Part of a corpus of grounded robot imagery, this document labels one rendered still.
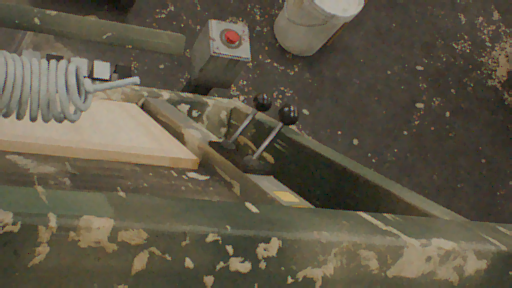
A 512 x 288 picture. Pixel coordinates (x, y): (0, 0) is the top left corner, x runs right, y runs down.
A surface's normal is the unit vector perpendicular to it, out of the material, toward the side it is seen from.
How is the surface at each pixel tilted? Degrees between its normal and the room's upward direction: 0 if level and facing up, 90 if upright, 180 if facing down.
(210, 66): 90
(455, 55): 0
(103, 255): 39
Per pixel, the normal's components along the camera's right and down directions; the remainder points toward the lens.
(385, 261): 0.36, 0.22
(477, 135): 0.40, -0.43
